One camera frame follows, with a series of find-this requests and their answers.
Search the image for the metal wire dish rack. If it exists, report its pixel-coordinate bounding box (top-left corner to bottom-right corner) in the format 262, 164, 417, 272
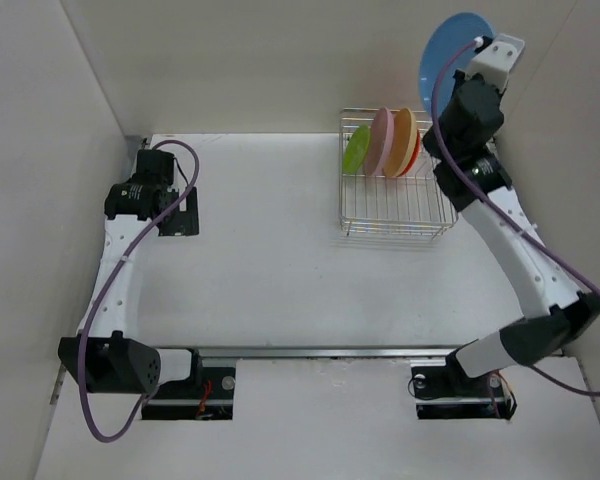
338, 107, 460, 237

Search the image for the yellow-orange plate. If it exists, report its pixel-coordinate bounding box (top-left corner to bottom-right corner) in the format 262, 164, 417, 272
383, 108, 418, 178

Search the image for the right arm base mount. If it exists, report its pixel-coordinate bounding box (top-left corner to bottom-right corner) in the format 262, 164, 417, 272
408, 365, 518, 421

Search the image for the aluminium rail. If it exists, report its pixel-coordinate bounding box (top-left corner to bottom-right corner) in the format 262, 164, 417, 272
49, 343, 564, 401

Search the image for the green plate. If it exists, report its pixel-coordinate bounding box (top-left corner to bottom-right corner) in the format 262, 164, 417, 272
342, 125, 371, 175

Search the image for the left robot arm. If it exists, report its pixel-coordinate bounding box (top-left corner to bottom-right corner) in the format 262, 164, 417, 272
58, 149, 204, 397

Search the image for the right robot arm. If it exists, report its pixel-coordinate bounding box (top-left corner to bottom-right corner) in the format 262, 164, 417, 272
423, 70, 600, 394

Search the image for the red-orange plate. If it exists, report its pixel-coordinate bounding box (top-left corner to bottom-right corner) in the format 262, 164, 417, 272
399, 130, 421, 177

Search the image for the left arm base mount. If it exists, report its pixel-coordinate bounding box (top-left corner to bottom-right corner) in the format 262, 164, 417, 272
141, 353, 237, 421

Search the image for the pink plate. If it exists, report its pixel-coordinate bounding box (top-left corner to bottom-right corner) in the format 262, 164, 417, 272
364, 107, 394, 176

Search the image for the blue plate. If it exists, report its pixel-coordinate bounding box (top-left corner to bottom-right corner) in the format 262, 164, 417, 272
418, 12, 496, 118

